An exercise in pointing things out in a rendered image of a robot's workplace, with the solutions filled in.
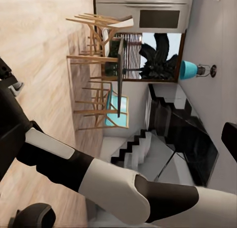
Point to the fixed window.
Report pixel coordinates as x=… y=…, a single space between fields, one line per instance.
x=151 y=57

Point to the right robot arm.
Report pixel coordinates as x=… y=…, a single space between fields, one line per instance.
x=124 y=193

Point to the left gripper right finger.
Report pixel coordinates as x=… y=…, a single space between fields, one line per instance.
x=229 y=138

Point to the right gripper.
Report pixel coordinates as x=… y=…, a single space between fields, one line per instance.
x=9 y=106

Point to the cauldron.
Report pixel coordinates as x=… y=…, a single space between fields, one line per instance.
x=38 y=215

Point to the room light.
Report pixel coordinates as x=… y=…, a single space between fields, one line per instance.
x=189 y=70

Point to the stairs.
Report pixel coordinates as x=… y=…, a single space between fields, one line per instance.
x=172 y=129

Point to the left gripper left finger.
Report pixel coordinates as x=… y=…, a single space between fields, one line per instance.
x=12 y=138

